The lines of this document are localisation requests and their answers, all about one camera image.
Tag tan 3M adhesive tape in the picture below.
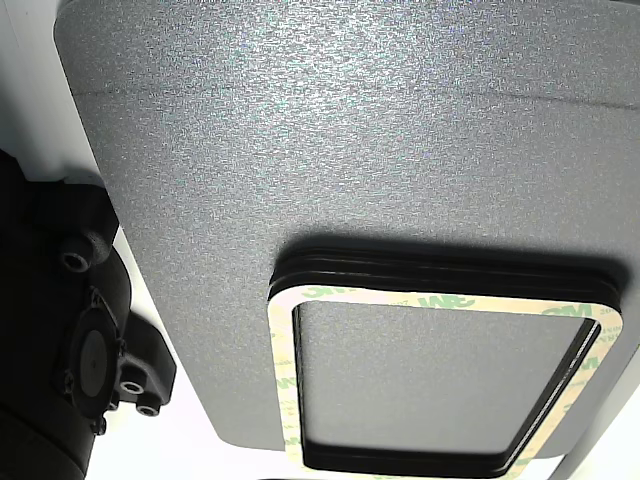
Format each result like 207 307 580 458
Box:
267 277 627 475

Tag gray textured foam mat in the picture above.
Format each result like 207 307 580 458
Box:
53 0 640 480

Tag white panel rail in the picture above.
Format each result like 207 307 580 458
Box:
0 0 104 184

